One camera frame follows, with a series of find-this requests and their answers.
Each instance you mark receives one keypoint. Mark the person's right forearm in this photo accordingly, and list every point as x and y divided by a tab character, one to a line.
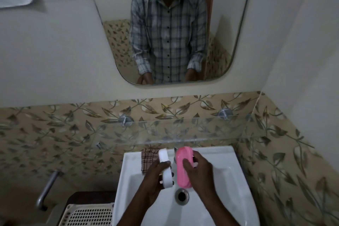
219	211

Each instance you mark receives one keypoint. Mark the white ceramic sink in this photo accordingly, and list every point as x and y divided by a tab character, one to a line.
233	180

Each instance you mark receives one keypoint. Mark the person's left forearm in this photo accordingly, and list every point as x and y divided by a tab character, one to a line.
131	211

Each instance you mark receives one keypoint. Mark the metal sink drain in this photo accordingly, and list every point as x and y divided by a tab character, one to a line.
182	196

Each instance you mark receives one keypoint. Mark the metal shelf bracket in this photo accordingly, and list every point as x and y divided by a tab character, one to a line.
225	113
124	120

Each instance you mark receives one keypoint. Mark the person's right thumb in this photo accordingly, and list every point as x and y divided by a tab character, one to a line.
188	166

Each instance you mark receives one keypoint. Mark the pink soap case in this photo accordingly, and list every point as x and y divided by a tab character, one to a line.
182	178

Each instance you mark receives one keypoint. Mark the metal faucet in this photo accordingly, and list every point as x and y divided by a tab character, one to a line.
175	159

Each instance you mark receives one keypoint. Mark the person's left hand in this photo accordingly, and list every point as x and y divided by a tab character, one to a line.
152	180

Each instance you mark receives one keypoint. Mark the clear glass shelf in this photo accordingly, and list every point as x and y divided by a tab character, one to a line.
185	130

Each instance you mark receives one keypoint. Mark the person's left thumb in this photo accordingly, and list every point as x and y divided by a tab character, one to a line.
164	166

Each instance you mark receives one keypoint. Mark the brown checked cloth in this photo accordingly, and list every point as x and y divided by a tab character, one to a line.
147	158

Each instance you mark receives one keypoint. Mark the white plastic basket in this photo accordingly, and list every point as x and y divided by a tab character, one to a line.
87	216

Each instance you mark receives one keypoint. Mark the wall mirror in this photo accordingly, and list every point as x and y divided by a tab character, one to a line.
169	35

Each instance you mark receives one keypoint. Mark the grey metal pipe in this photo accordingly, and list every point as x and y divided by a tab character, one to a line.
47	187

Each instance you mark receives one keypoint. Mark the person's right hand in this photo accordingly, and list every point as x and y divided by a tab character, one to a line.
201	178

